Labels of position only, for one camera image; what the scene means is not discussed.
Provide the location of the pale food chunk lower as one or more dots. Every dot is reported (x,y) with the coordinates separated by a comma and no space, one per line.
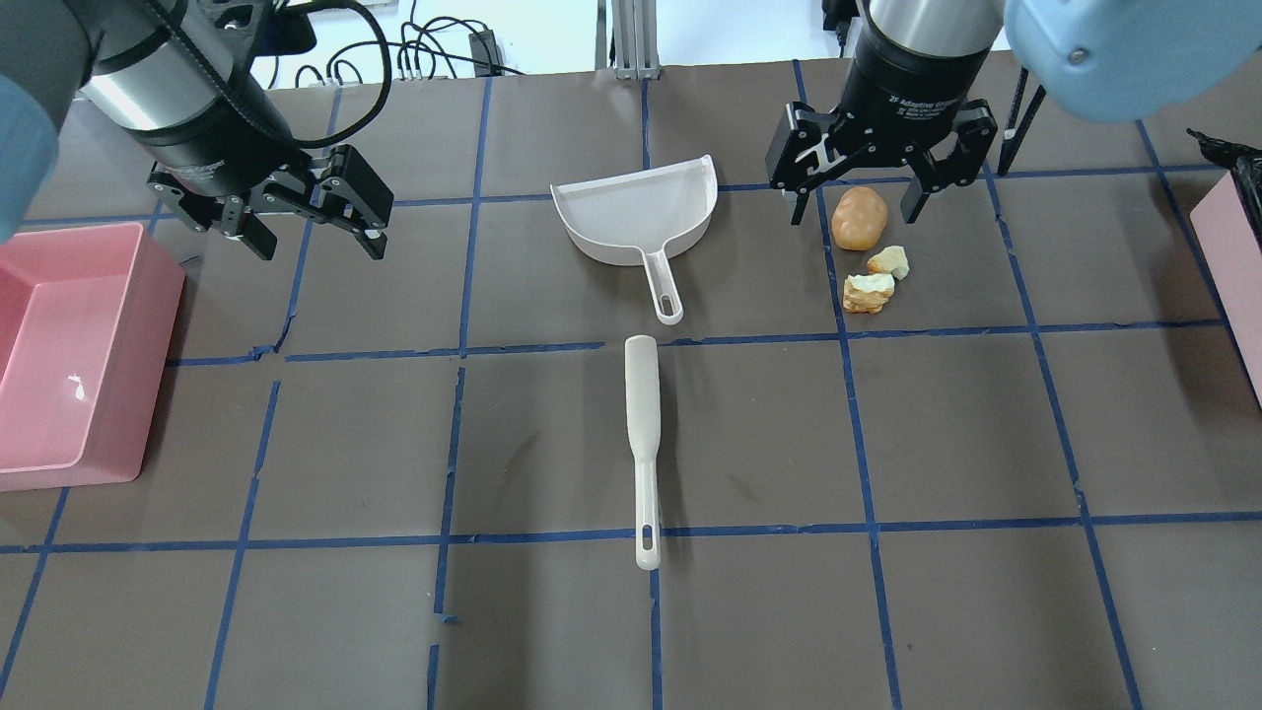
(891,260)

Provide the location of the pale food chunk upper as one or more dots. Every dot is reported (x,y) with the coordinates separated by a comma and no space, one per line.
(867,294)

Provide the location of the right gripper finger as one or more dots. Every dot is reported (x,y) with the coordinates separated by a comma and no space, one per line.
(801,199)
(913,201)

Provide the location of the black power adapter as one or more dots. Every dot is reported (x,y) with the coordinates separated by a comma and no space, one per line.
(484,54)

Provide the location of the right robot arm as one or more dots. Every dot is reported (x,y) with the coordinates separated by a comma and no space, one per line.
(906,100)

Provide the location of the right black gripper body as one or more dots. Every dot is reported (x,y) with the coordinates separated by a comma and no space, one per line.
(905,87)

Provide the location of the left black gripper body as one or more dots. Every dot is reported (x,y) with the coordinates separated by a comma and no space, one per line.
(219,146)

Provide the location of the pink plastic bin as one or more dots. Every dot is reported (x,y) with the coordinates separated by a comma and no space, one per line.
(88,317)

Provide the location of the white plastic dustpan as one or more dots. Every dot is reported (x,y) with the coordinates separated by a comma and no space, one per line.
(642,220)

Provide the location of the pale food chunk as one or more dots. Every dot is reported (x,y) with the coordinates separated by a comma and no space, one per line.
(891,260)
(867,294)

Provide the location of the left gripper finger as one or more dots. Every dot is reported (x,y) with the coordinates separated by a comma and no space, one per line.
(373,240)
(258,238)

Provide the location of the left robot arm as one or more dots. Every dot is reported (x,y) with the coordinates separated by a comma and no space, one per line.
(176,77)

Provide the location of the pink bin with black bag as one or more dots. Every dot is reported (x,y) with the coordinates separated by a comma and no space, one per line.
(1227,224)

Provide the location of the white hand brush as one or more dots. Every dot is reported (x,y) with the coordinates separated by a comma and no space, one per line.
(644,432)

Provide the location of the aluminium frame post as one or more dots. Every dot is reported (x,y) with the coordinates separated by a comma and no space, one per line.
(634,39)

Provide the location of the brown potato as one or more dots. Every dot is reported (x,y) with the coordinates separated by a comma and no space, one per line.
(859,219)

